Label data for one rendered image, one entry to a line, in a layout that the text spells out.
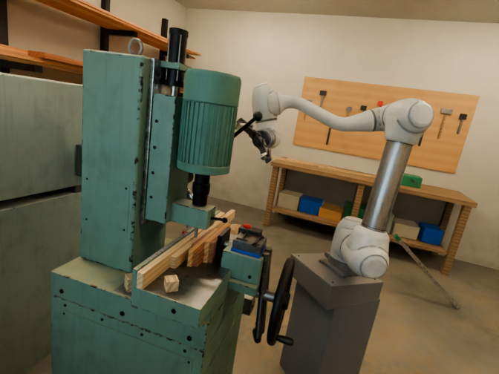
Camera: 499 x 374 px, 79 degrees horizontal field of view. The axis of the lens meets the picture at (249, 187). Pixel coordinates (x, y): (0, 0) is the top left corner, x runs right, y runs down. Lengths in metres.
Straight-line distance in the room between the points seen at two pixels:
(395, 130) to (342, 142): 2.90
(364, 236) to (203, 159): 0.76
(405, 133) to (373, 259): 0.51
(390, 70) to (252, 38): 1.85
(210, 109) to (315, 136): 3.38
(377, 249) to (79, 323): 1.12
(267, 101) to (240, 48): 3.32
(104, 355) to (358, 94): 3.78
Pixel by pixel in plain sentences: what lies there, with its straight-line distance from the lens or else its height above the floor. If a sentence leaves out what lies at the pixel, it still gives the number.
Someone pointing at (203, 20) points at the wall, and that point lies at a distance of 5.01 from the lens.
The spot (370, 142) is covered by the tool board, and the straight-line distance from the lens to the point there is 4.21.
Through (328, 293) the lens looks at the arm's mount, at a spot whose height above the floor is 0.68.
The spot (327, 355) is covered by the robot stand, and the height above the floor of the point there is 0.33.
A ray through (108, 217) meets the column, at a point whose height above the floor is 0.99.
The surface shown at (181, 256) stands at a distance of 1.02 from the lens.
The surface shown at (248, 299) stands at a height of 0.62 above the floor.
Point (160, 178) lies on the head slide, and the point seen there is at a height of 1.15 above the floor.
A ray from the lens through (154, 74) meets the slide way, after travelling 1.03.
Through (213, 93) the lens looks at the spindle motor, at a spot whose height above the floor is 1.44.
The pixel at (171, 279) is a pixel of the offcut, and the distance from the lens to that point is 0.90.
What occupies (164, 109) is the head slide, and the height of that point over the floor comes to 1.38.
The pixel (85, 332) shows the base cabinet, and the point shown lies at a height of 0.62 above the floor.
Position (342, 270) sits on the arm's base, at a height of 0.73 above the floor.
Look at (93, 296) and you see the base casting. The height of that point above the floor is 0.76.
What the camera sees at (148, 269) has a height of 0.95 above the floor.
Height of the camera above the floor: 1.41
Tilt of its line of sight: 14 degrees down
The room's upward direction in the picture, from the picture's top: 9 degrees clockwise
